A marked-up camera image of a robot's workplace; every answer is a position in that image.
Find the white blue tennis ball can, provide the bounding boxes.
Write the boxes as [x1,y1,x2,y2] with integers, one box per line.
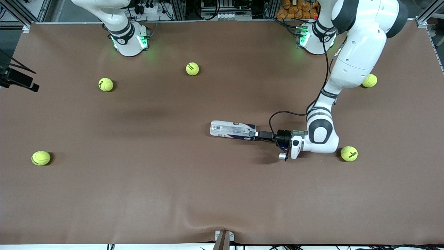
[210,120,258,141]

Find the brown table cover sheet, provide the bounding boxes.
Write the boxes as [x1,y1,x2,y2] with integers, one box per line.
[0,19,444,245]

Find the white connector block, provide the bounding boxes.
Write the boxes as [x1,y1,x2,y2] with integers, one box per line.
[200,10,252,20]

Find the bag of orange objects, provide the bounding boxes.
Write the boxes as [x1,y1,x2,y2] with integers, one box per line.
[276,0,319,20]

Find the white power strip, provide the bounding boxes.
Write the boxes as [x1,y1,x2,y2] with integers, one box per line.
[137,2,167,14]

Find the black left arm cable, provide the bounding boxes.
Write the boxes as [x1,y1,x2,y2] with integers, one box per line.
[269,30,347,134]

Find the aluminium frame profile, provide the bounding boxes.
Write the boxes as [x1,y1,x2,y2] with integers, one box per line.
[415,0,444,72]
[0,0,52,33]

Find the metal table edge bracket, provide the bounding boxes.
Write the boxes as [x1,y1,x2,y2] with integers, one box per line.
[214,230,235,250]

